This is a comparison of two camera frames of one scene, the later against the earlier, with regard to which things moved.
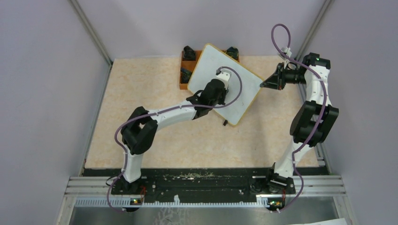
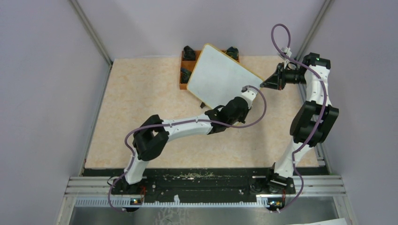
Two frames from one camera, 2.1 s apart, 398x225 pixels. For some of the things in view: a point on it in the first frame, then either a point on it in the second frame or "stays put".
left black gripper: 221,101 to 242,119
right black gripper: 276,80 stays put
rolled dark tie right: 233,52 stays put
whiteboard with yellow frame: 245,85 stays put
